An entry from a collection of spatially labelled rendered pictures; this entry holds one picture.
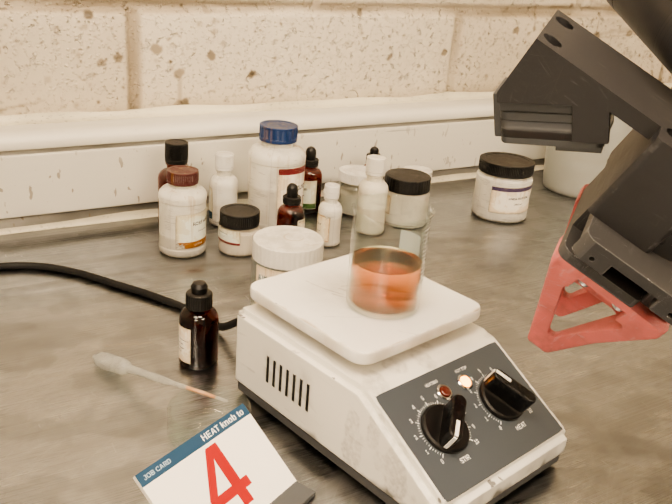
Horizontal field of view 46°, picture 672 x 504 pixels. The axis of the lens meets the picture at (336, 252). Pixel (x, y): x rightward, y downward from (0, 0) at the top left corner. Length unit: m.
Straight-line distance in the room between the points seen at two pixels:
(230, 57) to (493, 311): 0.42
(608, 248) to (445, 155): 0.72
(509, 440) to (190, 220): 0.41
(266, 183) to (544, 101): 0.51
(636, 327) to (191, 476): 0.25
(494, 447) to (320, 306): 0.14
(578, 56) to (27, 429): 0.41
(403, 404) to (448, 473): 0.05
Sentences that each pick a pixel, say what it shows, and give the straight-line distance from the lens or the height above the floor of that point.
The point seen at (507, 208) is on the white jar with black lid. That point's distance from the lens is 0.97.
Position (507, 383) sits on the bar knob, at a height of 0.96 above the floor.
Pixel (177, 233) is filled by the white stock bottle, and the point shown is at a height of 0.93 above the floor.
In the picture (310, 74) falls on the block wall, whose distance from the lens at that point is 1.00.
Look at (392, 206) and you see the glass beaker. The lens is 0.53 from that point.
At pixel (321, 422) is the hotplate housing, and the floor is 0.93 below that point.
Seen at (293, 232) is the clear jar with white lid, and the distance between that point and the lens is 0.66.
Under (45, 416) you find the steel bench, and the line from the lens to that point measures 0.58.
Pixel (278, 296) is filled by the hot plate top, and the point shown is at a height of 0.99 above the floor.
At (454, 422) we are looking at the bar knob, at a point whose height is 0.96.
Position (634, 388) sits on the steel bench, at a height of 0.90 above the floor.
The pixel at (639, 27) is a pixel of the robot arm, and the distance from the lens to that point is 0.42.
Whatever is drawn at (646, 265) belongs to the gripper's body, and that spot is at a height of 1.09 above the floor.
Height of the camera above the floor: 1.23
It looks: 23 degrees down
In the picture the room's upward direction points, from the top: 5 degrees clockwise
